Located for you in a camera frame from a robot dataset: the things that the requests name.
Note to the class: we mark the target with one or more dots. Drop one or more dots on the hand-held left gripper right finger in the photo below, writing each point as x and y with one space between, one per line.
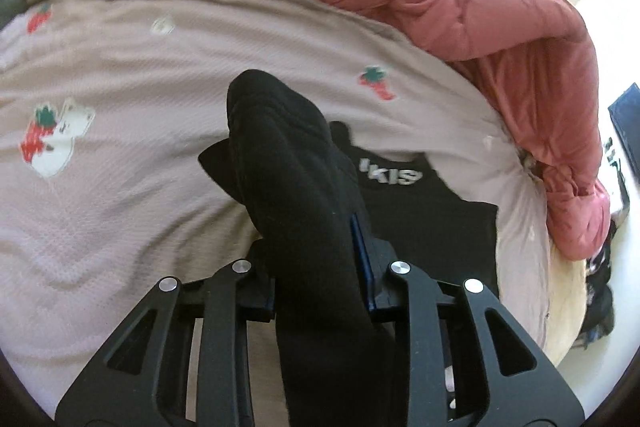
364 262

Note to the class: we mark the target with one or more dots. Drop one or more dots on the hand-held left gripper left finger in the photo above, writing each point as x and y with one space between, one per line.
255 292

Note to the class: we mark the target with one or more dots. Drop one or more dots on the black printed shirt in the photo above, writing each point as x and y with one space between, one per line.
300 207

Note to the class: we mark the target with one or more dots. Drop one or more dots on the beige strawberry bear blanket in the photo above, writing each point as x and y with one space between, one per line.
150 157

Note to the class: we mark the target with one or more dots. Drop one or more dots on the cream fleece sheet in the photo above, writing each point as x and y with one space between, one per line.
567 307

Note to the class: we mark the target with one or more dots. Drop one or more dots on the dark floral cloth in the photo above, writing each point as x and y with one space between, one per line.
600 287

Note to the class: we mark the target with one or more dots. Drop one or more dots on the black flat box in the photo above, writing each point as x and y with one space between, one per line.
627 122

